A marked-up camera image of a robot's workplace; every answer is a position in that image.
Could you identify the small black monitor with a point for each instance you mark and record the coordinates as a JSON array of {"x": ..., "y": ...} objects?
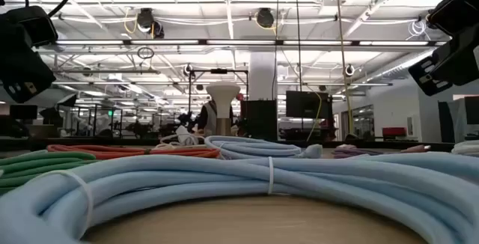
[{"x": 23, "y": 112}]

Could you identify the red box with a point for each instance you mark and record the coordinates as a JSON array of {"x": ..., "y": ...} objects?
[{"x": 394, "y": 131}]

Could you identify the large black monitor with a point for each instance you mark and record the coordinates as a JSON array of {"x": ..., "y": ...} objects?
[{"x": 308, "y": 105}]

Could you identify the white power adapter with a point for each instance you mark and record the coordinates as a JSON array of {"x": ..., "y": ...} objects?
[{"x": 185, "y": 135}]

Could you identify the person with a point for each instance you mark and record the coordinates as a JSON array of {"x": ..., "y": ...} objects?
[{"x": 209, "y": 120}]

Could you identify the white dome table lamp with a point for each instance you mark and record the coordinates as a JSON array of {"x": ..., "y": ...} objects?
[{"x": 223, "y": 98}]

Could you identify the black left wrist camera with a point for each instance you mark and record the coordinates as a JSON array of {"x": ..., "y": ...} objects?
[{"x": 37, "y": 27}]

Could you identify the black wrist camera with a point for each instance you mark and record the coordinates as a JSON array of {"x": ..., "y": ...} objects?
[
  {"x": 37, "y": 27},
  {"x": 460, "y": 12}
]

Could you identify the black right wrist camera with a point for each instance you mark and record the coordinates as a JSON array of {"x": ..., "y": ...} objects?
[{"x": 460, "y": 12}]

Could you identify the black aluminium table frame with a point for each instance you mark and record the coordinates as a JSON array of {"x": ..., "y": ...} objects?
[{"x": 75, "y": 141}]

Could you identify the black stand frame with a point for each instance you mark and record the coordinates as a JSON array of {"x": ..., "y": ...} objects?
[{"x": 219, "y": 70}]

